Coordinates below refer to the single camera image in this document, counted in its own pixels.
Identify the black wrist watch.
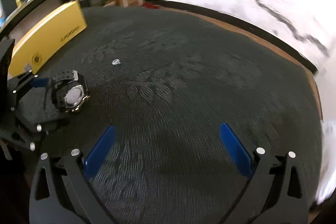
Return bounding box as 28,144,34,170
46,70,90,113

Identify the yellow cardboard box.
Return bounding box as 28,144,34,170
9,1,87,77

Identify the small silver charm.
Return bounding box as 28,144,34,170
112,59,121,65

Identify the white plastic package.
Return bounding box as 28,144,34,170
315,120,336,204

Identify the black dotted table mat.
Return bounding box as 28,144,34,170
39,7,321,223

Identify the red cloth on floor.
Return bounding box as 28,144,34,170
142,2,160,10

